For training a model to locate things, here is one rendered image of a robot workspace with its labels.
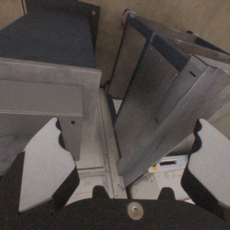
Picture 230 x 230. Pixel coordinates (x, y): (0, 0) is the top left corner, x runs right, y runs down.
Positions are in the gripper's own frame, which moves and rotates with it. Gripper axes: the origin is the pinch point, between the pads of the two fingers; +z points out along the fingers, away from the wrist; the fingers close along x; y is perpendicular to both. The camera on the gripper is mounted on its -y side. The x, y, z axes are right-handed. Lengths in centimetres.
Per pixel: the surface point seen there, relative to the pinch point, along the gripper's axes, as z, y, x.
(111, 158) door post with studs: 43, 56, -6
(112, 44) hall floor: 101, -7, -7
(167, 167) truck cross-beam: 24, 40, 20
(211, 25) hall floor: 114, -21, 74
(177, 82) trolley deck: 21.5, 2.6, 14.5
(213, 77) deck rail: 16.8, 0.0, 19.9
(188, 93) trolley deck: 18.0, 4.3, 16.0
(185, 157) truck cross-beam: 31, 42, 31
